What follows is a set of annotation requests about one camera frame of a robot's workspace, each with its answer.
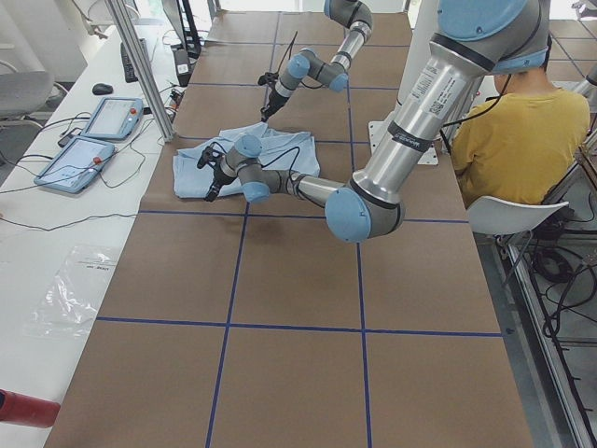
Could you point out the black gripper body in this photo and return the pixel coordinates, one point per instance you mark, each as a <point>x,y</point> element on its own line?
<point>218,176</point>
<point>274,100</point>

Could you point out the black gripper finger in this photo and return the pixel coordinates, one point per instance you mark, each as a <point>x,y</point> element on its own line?
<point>212,192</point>
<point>265,113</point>

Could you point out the light blue button-up shirt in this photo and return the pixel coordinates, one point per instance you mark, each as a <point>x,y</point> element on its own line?
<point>281,150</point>

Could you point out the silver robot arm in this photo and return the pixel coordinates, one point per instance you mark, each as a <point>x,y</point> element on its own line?
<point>472,39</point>
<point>356,19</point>

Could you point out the upper blue teach pendant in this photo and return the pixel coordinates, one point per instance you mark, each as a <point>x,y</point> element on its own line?
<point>114,118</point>

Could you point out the blue teach pendant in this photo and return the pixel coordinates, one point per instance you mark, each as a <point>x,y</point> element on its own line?
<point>114,118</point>
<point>77,164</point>

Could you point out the lower blue teach pendant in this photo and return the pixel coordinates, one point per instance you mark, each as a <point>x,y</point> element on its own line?
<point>77,164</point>

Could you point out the black keyboard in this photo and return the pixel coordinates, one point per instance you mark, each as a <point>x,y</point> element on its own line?
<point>128,68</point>

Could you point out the black computer mouse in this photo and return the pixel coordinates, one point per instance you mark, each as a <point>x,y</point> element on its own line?
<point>102,89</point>

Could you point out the black smartphone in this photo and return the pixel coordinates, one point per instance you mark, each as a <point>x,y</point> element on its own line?
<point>63,141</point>

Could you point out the clear plastic bag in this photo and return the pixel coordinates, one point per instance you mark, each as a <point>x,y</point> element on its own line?
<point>72,301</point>

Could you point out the grey office chair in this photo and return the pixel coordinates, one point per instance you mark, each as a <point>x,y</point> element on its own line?
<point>22,94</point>

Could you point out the white chair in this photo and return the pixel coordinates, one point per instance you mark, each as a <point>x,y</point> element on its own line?
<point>494,216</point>

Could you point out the person in yellow shirt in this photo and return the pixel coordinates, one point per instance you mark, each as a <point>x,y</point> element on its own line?
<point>520,147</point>

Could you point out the red fire extinguisher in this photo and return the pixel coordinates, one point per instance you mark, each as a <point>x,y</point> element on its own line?
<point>23,410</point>

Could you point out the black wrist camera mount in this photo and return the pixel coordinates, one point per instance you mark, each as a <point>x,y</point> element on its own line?
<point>211,156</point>
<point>268,79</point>

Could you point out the aluminium frame post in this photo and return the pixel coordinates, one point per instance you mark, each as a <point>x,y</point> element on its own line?
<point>142,66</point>

